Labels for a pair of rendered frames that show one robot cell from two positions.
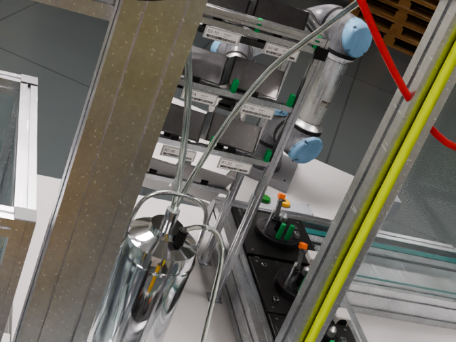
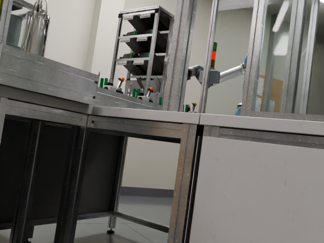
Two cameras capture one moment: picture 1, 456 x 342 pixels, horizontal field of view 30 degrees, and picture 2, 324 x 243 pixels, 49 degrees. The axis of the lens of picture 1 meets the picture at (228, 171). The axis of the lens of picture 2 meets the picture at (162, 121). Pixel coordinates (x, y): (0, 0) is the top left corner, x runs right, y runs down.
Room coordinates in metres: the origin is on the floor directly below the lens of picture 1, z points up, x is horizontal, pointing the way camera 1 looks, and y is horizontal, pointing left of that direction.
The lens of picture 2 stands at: (0.85, -2.06, 0.76)
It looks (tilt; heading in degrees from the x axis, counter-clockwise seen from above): 4 degrees up; 57
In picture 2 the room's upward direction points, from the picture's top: 8 degrees clockwise
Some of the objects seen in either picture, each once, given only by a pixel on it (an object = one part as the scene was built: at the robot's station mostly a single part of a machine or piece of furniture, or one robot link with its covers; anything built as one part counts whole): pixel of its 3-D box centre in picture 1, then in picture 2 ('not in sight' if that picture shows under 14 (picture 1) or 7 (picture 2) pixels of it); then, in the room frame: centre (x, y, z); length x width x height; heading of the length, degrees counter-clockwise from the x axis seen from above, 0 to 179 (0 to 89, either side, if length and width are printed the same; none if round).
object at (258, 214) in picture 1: (275, 237); not in sight; (2.24, -0.21, 0.96); 0.24 x 0.24 x 0.02; 21
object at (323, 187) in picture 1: (254, 176); not in sight; (2.81, -0.10, 0.84); 0.90 x 0.70 x 0.03; 86
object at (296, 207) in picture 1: (280, 211); not in sight; (2.47, -0.21, 0.93); 0.21 x 0.07 x 0.06; 111
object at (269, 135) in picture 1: (279, 123); not in sight; (2.87, -0.11, 1.06); 0.13 x 0.12 x 0.14; 42
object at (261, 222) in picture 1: (277, 233); not in sight; (2.24, -0.21, 0.98); 0.14 x 0.14 x 0.02
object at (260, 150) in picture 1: (265, 150); not in sight; (2.87, -0.10, 0.94); 0.15 x 0.15 x 0.10
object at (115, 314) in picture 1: (147, 278); (36, 30); (1.27, 0.06, 1.32); 0.14 x 0.14 x 0.38
